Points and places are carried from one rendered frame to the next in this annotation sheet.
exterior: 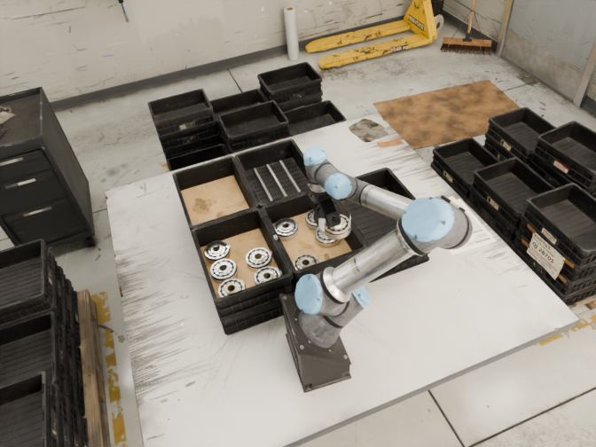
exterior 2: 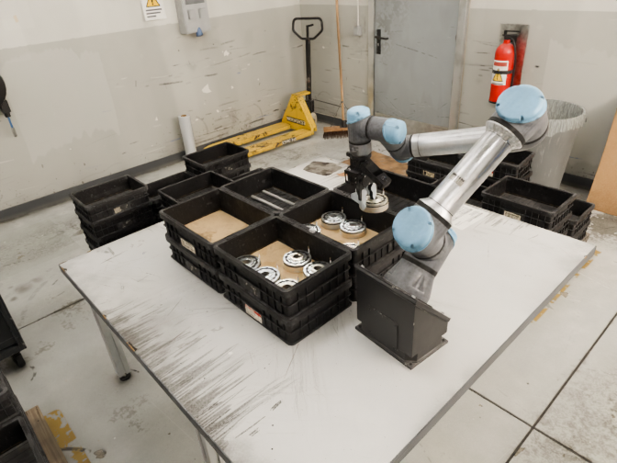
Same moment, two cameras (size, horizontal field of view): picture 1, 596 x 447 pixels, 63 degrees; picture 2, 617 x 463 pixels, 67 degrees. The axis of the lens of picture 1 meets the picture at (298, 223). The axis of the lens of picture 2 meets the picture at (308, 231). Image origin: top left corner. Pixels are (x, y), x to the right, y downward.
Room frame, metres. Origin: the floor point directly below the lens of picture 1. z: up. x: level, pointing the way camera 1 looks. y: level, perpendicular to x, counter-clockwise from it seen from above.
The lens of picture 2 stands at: (0.00, 0.69, 1.78)
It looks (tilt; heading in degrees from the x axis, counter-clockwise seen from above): 30 degrees down; 336
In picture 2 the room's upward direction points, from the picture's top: 4 degrees counter-clockwise
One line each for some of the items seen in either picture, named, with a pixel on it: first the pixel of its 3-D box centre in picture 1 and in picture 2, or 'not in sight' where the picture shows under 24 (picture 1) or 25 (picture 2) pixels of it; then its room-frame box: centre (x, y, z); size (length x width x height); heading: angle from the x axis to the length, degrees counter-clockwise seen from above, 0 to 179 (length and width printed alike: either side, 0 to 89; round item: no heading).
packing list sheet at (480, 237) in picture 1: (455, 223); (446, 209); (1.51, -0.70, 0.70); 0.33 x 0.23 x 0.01; 17
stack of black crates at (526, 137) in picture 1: (521, 150); (439, 178); (2.46, -1.48, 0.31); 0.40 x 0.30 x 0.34; 17
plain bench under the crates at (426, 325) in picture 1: (306, 291); (321, 319); (1.49, 0.00, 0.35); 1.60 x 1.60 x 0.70; 17
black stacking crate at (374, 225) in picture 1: (378, 215); (390, 203); (1.45, -0.34, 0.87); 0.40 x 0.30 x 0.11; 17
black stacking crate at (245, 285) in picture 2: (241, 261); (282, 264); (1.27, 0.24, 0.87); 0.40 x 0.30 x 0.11; 17
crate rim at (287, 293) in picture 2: (239, 253); (280, 252); (1.27, 0.24, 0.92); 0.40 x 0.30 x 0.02; 17
